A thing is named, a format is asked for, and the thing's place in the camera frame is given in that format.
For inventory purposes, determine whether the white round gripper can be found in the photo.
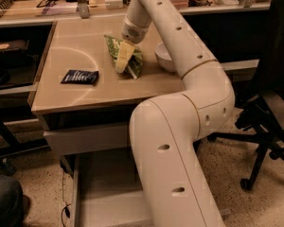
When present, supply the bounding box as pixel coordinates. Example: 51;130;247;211
115;17;148;73

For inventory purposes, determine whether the green jalapeno chip bag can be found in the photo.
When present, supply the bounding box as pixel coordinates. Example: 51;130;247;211
105;35;143;79

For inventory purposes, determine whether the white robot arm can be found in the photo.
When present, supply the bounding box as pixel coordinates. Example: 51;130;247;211
122;0;235;227

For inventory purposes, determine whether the grey drawer cabinet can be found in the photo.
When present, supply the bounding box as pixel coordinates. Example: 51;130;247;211
27;12;232;227

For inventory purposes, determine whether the closed top drawer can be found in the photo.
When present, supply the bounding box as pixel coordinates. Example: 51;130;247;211
44;122;129;155

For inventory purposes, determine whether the open middle drawer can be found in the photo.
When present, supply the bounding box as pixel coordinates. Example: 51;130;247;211
72;148;225;227

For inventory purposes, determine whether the white ceramic bowl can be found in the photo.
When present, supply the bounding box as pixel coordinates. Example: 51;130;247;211
154;43;176;73

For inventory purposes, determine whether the dark blue snack packet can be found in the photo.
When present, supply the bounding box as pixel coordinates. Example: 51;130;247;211
62;70;98;84

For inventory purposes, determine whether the black office chair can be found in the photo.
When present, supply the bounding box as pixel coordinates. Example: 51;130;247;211
207;0;284;190

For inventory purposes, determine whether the dark brown shoe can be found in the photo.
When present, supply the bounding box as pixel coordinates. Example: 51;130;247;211
23;195;30;219

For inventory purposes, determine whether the person's leg in jeans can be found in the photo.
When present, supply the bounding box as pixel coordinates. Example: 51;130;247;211
0;175;24;227

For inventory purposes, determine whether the black floor cable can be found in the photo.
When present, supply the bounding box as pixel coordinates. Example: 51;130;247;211
60;168;72;227

